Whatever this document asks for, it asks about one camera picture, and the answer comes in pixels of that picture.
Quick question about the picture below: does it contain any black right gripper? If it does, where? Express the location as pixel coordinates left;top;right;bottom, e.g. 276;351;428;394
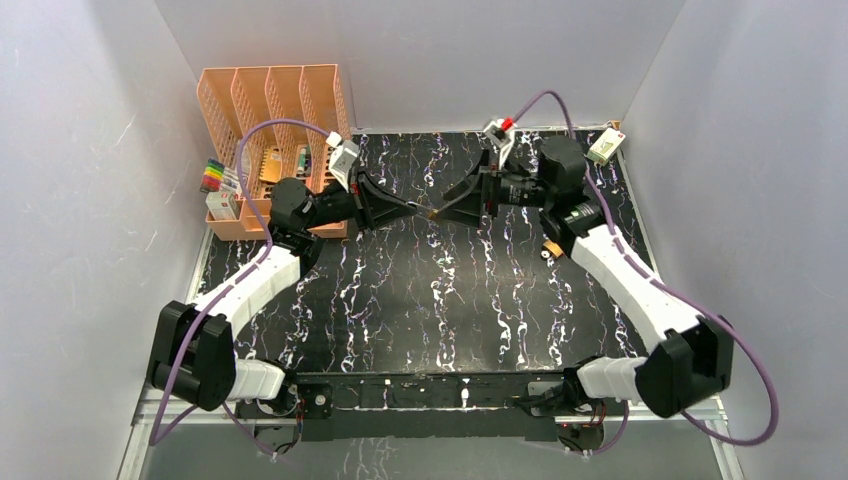
434;146;555;231

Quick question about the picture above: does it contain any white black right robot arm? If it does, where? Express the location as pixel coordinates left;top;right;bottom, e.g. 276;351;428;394
432;135;734;418

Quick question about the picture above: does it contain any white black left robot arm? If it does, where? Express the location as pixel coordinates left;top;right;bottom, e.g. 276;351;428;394
146;170;418;416

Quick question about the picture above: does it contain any white green small box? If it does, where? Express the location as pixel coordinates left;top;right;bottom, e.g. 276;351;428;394
586;127;626;165

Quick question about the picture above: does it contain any small white red box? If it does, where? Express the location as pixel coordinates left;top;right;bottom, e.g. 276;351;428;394
205;191;240;221

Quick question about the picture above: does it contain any colourful marker pen set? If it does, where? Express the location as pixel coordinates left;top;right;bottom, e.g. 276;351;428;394
199;158;243;196

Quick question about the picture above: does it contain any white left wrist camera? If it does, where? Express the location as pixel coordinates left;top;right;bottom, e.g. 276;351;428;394
325;131;359;192

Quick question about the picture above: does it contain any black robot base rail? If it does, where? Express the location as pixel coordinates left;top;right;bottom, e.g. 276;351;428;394
235;370;627;444

